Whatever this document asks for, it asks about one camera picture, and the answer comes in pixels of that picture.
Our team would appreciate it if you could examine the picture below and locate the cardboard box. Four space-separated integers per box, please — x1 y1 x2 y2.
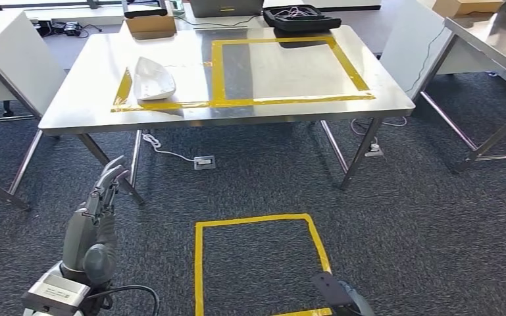
124 11 178 40
432 0 504 18

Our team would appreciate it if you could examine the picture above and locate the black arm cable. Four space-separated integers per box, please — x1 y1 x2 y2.
84 284 161 316

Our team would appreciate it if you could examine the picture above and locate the white coiled cable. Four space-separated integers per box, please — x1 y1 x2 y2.
141 132 196 163

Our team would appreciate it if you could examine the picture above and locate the stainless steel workbench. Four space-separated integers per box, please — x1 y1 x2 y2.
38 24 417 206

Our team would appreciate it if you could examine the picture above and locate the yellow floor tape square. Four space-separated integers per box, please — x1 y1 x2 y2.
193 213 334 316

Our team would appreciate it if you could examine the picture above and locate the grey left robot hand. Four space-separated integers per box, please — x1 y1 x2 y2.
61 155 130 286

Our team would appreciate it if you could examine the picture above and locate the white cable coil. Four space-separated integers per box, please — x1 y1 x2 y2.
274 5 313 18

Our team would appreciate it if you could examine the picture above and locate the black desk cable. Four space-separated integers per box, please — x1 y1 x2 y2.
405 24 447 93

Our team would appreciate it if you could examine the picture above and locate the black laptop cable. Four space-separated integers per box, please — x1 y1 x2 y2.
176 15 265 28

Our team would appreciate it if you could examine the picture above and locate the grey laptop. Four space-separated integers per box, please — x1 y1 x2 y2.
189 0 265 18

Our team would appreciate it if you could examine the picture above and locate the black cable pile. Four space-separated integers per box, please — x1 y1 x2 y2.
34 19 103 40

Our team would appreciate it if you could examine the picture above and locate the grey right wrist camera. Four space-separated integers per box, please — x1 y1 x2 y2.
311 271 354 308

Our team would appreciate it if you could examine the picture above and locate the white plastic car part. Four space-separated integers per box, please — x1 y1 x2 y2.
132 56 177 101

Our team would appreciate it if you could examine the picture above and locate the black foam case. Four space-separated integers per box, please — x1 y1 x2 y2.
263 4 343 32

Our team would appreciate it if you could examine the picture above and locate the black remote controller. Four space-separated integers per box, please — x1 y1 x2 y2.
122 0 168 19

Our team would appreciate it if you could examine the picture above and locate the white floor cable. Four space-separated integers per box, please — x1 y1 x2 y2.
349 115 408 137

